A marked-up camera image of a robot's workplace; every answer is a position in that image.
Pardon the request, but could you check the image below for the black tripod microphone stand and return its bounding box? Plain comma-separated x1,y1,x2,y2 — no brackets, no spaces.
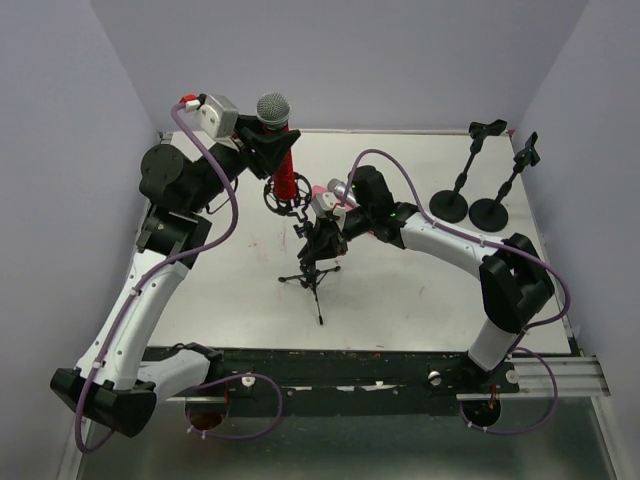
263,173,346,326

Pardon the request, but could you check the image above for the red glitter microphone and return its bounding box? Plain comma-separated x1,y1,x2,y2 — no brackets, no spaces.
256,92,297,202

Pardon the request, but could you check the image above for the black round-base stand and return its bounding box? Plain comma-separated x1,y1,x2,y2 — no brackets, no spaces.
429,119,507,224
468,131,540,233

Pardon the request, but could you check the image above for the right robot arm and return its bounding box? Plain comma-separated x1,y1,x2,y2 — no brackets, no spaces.
298,165,555,372

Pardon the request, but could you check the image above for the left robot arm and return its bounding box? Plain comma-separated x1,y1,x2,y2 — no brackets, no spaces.
50,115,301,442

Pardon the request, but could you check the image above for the pink microphone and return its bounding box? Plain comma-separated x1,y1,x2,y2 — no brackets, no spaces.
311,185,328,198

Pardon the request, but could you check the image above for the silver microphone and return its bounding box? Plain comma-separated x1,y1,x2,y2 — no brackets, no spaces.
327,178,358,208

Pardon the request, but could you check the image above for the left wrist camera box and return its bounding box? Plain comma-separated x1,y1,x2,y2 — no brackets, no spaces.
180,93,239,150

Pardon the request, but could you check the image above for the black mounting rail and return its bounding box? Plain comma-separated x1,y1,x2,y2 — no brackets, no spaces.
102,342,521,419

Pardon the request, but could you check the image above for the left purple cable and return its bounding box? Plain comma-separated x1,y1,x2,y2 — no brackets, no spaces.
74,102,284,454

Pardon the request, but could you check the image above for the aluminium frame rail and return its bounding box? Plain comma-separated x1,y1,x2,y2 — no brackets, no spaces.
79,131,609,401

